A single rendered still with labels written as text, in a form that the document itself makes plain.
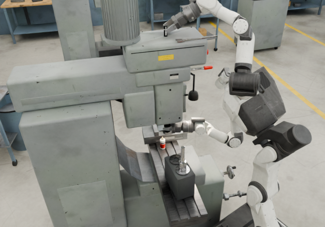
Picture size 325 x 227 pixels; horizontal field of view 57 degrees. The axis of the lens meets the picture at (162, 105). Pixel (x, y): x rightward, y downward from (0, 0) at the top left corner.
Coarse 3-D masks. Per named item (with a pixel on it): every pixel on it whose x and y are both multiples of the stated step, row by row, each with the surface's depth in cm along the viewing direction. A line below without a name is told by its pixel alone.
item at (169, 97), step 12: (168, 84) 182; (180, 84) 183; (156, 96) 184; (168, 96) 186; (180, 96) 188; (156, 108) 189; (168, 108) 190; (180, 108) 193; (156, 120) 194; (168, 120) 195; (180, 120) 198
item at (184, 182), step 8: (168, 160) 194; (176, 160) 194; (168, 168) 193; (176, 168) 186; (168, 176) 198; (176, 176) 182; (184, 176) 182; (192, 176) 183; (176, 184) 185; (184, 184) 184; (192, 184) 187; (176, 192) 188; (184, 192) 188; (192, 192) 191
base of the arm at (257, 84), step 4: (232, 72) 159; (232, 76) 157; (256, 76) 152; (232, 80) 157; (256, 80) 151; (232, 84) 157; (256, 84) 151; (232, 88) 160; (256, 88) 153; (232, 92) 160; (236, 92) 159; (240, 92) 158; (244, 92) 157; (248, 92) 156; (252, 92) 156; (256, 92) 154; (240, 96) 160; (244, 96) 160; (252, 96) 157
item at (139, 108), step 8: (128, 96) 177; (136, 96) 178; (144, 96) 179; (152, 96) 181; (128, 104) 180; (136, 104) 181; (144, 104) 182; (152, 104) 184; (128, 112) 183; (136, 112) 184; (144, 112) 185; (152, 112) 187; (128, 120) 186; (136, 120) 187; (144, 120) 189; (152, 120) 190
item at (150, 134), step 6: (150, 126) 246; (156, 126) 239; (144, 132) 239; (150, 132) 239; (156, 132) 233; (162, 132) 238; (180, 132) 238; (144, 138) 234; (150, 138) 235; (156, 138) 236; (168, 138) 238; (174, 138) 240; (180, 138) 240; (186, 138) 241
